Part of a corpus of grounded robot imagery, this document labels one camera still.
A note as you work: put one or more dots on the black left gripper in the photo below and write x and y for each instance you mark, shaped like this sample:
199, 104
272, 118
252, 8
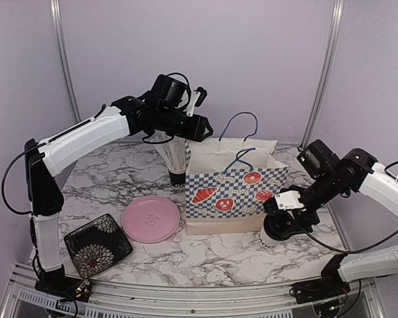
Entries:
199, 135

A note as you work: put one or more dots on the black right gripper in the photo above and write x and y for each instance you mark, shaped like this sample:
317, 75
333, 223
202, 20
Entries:
302, 220

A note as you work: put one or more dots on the blue checkered paper bag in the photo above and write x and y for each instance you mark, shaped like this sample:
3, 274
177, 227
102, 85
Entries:
227, 182

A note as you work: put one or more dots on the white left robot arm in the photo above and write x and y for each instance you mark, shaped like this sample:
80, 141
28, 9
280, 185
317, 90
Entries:
50, 161

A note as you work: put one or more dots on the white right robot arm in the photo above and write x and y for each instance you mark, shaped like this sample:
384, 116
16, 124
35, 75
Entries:
357, 222

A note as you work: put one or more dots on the bundle of wrapped white straws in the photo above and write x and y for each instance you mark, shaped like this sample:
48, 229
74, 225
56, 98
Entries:
173, 152

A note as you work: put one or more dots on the black cup holding straws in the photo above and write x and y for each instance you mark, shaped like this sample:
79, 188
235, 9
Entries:
177, 178

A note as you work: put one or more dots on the pink round plate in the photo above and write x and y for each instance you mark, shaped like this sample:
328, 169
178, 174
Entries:
150, 219

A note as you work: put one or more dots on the black floral square plate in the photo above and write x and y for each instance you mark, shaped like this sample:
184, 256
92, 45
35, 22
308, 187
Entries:
97, 246

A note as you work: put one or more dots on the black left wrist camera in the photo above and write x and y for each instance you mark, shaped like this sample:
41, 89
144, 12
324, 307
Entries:
173, 91

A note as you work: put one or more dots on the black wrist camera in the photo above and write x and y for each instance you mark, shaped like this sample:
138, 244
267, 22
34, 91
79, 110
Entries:
306, 165
173, 91

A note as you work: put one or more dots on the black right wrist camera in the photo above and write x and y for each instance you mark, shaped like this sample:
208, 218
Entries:
306, 165

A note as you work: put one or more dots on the right aluminium frame post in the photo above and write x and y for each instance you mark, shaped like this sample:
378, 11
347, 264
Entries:
327, 64

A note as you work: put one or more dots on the aluminium frame post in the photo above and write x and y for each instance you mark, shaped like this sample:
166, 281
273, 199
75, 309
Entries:
327, 64
58, 29

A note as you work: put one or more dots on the left aluminium frame post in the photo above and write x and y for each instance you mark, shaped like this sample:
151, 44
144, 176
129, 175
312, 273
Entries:
58, 29

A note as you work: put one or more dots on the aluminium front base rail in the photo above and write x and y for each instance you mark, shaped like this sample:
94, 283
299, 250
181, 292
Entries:
111, 299

